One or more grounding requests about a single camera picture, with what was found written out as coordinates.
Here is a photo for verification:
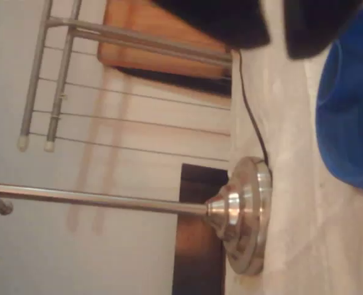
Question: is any white wrinkled cloth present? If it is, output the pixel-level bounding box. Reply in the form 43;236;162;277
225;0;363;295

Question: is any orange wooden board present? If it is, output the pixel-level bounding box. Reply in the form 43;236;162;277
96;0;233;78

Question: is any thin black cable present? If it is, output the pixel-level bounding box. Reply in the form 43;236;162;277
236;50;270;165

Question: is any blue plastic bowl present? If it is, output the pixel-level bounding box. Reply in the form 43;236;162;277
314;2;363;193

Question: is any silver metal lamp stand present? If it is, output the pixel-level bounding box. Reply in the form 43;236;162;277
0;155;275;276

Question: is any grey metal drying rack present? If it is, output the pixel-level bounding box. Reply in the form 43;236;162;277
16;0;233;164

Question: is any dark brown wooden furniture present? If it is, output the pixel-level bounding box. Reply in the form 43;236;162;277
171;163;230;295

